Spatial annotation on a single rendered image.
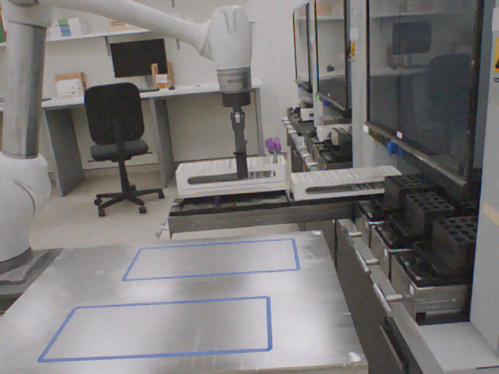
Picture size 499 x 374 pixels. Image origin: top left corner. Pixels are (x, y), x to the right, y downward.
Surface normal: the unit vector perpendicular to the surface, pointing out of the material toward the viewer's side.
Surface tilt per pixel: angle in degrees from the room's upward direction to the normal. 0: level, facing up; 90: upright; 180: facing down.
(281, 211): 90
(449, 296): 90
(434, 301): 90
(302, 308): 0
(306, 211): 90
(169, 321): 0
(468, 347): 0
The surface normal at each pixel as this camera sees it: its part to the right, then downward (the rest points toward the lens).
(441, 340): -0.08, -0.95
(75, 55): 0.01, 0.31
